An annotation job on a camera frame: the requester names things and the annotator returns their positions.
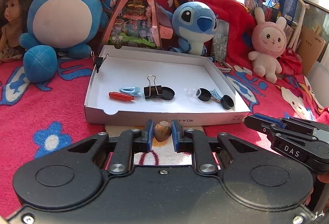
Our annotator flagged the brown walnut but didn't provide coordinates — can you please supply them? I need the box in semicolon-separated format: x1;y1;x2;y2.
154;121;172;142

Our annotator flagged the pink bunny plush toy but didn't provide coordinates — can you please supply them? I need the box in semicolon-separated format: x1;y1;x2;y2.
248;7;287;84

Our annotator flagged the red plastic piece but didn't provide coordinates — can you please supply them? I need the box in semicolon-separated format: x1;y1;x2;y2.
109;92;134;101

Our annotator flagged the white cardboard box tray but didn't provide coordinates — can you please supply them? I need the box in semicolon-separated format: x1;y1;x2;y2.
84;45;250;126

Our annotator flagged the light blue plastic clip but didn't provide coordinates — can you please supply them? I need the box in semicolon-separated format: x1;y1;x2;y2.
119;87;141;97
210;89;222;103

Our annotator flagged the clear plastic dome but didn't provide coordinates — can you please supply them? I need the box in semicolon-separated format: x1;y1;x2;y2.
185;87;201;98

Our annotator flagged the black oval cap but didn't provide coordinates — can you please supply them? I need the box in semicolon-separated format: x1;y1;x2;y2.
161;86;175;101

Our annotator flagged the round blue plush toy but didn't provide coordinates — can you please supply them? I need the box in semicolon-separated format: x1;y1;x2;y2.
19;0;117;83

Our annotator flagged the smartphone with screen on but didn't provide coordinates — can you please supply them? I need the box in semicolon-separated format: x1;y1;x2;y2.
211;19;229;62

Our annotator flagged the phone wrist strap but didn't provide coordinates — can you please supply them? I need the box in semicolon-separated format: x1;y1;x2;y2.
214;61;233;74

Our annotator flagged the large black binder clip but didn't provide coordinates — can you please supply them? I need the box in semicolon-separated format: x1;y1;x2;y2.
143;75;163;100

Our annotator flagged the pink triangular toy house box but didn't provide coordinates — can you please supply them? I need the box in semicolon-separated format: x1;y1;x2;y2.
100;0;173;49

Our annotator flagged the black binder clip on box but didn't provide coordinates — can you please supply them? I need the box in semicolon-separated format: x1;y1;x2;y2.
90;51;109;74

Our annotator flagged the brown cardboard box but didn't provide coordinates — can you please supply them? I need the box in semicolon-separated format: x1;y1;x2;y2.
296;27;326;76

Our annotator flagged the brown haired doll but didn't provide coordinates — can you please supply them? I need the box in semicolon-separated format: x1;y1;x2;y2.
1;0;32;62

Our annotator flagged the Stitch plush toy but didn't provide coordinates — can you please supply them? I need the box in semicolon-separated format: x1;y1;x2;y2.
157;1;217;56

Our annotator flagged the black round cap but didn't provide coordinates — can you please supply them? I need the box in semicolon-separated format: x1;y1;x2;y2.
220;95;235;110
196;88;212;102

